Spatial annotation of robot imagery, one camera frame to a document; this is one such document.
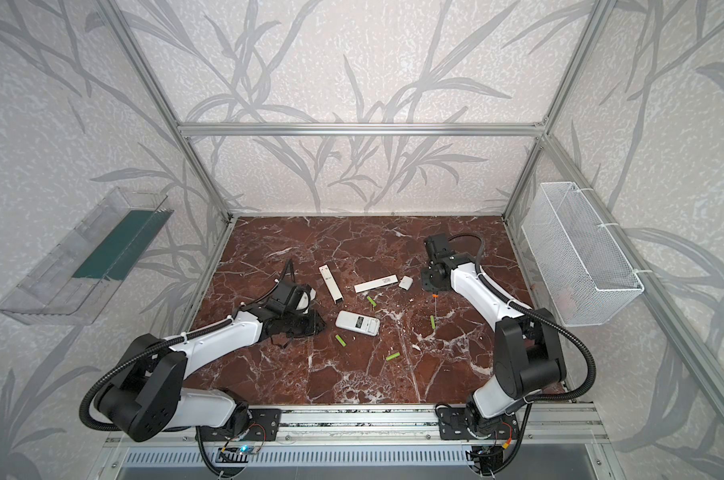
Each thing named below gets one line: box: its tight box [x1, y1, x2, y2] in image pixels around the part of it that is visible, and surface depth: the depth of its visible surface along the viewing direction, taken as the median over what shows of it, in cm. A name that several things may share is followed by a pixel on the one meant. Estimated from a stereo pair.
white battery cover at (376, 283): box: [354, 274, 398, 293], surface depth 104 cm
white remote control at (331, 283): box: [319, 264, 344, 304], surface depth 101 cm
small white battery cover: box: [399, 276, 413, 291], surface depth 104 cm
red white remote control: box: [336, 310, 381, 337], surface depth 92 cm
